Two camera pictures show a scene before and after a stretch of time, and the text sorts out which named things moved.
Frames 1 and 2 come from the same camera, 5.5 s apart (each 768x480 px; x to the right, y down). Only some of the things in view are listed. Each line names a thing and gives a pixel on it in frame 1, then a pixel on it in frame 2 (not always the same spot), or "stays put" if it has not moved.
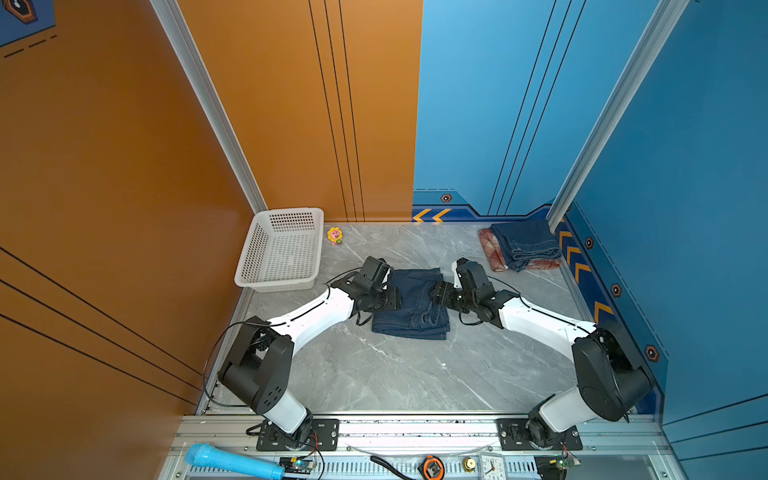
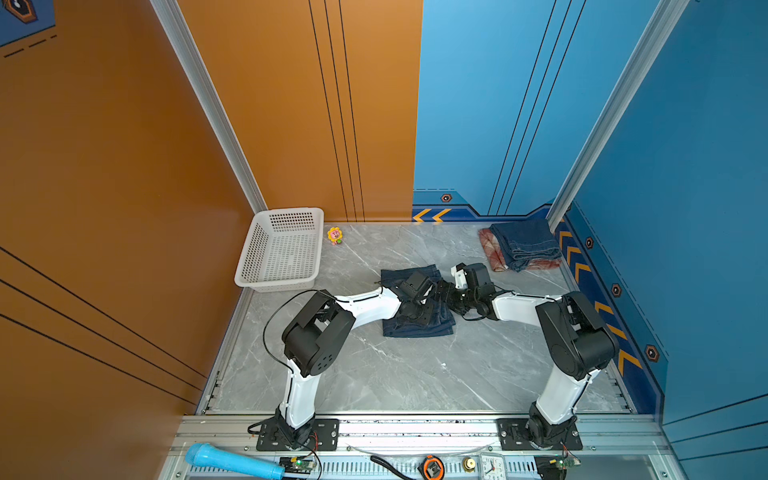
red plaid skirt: (497, 257) stays put
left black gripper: (394, 300) to (427, 317)
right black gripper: (444, 289) stays put
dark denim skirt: (419, 316) stays put
